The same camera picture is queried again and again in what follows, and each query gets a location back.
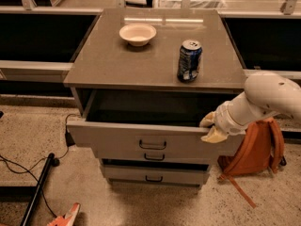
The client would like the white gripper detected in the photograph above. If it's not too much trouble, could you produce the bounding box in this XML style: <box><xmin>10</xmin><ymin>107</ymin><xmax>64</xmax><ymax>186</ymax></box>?
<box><xmin>199</xmin><ymin>101</ymin><xmax>247</xmax><ymax>143</ymax></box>

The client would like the grey top drawer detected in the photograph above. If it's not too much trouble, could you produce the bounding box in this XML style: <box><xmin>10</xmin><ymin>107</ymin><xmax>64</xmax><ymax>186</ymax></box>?
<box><xmin>68</xmin><ymin>90</ymin><xmax>244</xmax><ymax>158</ymax></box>

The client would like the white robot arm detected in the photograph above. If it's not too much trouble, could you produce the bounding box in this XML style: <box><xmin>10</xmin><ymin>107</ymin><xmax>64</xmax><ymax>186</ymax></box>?
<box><xmin>199</xmin><ymin>71</ymin><xmax>301</xmax><ymax>143</ymax></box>

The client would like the grey drawer cabinet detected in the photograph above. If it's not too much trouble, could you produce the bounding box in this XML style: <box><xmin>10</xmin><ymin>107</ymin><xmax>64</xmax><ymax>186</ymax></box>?
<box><xmin>64</xmin><ymin>8</ymin><xmax>246</xmax><ymax>172</ymax></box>

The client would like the grey bottom drawer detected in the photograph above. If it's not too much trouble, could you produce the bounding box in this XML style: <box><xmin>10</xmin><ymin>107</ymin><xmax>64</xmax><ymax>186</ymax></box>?
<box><xmin>101</xmin><ymin>165</ymin><xmax>209</xmax><ymax>186</ymax></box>

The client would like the orange backpack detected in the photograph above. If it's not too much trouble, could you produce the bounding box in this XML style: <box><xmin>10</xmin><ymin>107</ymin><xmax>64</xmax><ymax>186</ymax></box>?
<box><xmin>218</xmin><ymin>118</ymin><xmax>284</xmax><ymax>208</ymax></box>

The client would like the dented blue soda can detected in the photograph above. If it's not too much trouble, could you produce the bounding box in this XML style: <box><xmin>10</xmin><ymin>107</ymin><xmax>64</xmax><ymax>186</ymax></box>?
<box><xmin>177</xmin><ymin>40</ymin><xmax>202</xmax><ymax>82</ymax></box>

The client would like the black power adapter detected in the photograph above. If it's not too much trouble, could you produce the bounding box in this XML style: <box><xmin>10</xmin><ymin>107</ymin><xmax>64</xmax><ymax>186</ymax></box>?
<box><xmin>65</xmin><ymin>131</ymin><xmax>75</xmax><ymax>147</ymax></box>

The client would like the black metal pole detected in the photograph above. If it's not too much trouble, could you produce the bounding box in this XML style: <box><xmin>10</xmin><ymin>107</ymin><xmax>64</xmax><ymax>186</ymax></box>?
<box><xmin>20</xmin><ymin>153</ymin><xmax>56</xmax><ymax>226</ymax></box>

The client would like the orange white object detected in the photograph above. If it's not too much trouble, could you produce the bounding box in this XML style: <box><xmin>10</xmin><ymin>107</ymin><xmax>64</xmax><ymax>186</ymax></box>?
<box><xmin>47</xmin><ymin>202</ymin><xmax>80</xmax><ymax>226</ymax></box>

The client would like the white metal railing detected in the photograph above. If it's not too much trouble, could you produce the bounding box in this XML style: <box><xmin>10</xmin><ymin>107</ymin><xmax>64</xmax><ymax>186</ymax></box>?
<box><xmin>0</xmin><ymin>0</ymin><xmax>301</xmax><ymax>83</ymax></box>

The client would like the black floor cable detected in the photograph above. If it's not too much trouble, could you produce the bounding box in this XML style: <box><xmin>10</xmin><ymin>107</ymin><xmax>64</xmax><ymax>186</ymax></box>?
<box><xmin>0</xmin><ymin>113</ymin><xmax>78</xmax><ymax>218</ymax></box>

